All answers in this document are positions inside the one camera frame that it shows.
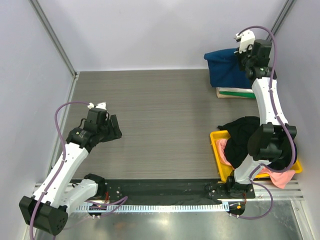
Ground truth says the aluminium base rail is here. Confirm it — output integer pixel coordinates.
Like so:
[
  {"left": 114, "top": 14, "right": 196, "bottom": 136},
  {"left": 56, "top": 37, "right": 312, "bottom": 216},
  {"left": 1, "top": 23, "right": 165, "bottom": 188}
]
[{"left": 29, "top": 181, "right": 305, "bottom": 204}]

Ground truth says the right aluminium frame post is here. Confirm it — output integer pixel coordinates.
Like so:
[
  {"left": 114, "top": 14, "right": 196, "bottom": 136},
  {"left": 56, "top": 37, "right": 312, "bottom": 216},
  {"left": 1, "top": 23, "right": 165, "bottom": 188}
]
[{"left": 270, "top": 0, "right": 297, "bottom": 36}]

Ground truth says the folded white t shirt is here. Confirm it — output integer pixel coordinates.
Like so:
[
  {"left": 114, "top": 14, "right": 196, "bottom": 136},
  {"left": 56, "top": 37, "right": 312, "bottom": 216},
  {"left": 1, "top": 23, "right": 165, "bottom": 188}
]
[{"left": 217, "top": 87, "right": 254, "bottom": 94}]

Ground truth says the pink crumpled t shirt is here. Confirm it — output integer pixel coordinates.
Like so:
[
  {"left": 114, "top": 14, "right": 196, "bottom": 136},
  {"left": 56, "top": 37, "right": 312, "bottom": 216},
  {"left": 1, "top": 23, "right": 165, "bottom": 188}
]
[{"left": 215, "top": 138, "right": 296, "bottom": 189}]

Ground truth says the yellow plastic bin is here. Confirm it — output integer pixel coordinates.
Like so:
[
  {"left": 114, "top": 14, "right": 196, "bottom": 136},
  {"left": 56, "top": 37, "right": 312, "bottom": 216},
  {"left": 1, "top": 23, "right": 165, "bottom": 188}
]
[{"left": 210, "top": 130, "right": 303, "bottom": 189}]

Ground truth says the blue t shirt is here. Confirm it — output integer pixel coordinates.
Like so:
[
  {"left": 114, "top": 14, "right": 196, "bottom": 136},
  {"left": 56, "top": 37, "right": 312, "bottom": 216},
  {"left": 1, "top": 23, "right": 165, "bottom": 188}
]
[{"left": 203, "top": 48, "right": 251, "bottom": 89}]

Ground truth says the white slotted cable duct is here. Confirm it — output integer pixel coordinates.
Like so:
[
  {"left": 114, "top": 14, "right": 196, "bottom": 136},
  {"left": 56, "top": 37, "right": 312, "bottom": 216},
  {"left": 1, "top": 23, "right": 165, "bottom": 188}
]
[{"left": 74, "top": 202, "right": 229, "bottom": 214}]

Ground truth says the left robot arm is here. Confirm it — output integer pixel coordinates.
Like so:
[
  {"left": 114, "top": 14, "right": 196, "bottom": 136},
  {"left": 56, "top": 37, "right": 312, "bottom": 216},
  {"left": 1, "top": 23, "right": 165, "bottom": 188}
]
[{"left": 18, "top": 102, "right": 122, "bottom": 236}]

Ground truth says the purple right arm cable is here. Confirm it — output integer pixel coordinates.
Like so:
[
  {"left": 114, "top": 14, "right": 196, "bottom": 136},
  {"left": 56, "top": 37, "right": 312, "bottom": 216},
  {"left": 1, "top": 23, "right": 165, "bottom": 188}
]
[{"left": 234, "top": 25, "right": 296, "bottom": 220}]

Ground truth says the aluminium frame post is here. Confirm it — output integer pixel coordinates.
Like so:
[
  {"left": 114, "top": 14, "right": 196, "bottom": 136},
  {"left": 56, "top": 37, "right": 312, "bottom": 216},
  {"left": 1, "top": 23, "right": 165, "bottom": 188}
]
[
  {"left": 28, "top": 0, "right": 77, "bottom": 78},
  {"left": 270, "top": 0, "right": 297, "bottom": 36}
]

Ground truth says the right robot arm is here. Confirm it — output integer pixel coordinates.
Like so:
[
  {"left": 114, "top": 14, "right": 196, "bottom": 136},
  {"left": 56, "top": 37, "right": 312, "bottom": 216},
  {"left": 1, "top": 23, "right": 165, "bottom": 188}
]
[{"left": 225, "top": 39, "right": 297, "bottom": 198}]

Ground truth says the folded green t shirt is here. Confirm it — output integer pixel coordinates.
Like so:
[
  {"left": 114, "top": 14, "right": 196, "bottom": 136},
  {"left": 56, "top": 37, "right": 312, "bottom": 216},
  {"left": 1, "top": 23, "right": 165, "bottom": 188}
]
[{"left": 218, "top": 91, "right": 256, "bottom": 99}]

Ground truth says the black crumpled t shirt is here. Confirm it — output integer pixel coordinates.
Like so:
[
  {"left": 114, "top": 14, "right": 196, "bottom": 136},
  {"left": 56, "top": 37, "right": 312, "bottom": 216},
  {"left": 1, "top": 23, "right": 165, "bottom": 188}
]
[{"left": 218, "top": 116, "right": 292, "bottom": 171}]

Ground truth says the left aluminium frame post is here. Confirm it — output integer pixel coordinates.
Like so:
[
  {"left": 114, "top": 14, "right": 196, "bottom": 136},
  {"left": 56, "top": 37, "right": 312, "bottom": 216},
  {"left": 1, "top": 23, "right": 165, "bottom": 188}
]
[{"left": 28, "top": 0, "right": 77, "bottom": 78}]

